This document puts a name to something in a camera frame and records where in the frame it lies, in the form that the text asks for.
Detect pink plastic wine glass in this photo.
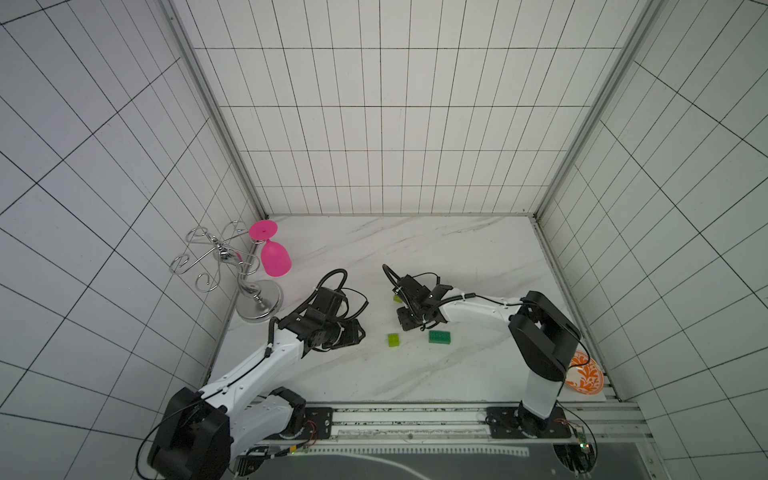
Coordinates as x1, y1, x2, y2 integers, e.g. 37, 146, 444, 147
249, 220, 292, 277

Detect dark green long lego brick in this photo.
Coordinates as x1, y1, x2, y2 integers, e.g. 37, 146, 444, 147
428, 330, 452, 345

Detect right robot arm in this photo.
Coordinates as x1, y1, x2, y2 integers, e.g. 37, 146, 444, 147
387, 273, 582, 426

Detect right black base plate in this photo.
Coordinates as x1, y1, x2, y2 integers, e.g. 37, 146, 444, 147
485, 406, 573, 440

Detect aluminium mounting rail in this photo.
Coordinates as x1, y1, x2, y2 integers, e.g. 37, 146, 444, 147
225, 400, 651, 455

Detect silver wire glass rack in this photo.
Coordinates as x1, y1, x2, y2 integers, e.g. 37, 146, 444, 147
169, 220, 284, 324

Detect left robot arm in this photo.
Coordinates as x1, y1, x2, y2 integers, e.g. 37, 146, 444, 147
137, 287, 365, 479

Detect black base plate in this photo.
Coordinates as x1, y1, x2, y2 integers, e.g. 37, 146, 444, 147
485, 406, 573, 440
268, 407, 334, 443

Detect orange white patterned bowl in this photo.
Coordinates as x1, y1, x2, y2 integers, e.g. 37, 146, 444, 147
565, 350, 605, 396

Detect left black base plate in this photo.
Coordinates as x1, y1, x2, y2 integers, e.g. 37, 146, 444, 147
268, 407, 334, 443

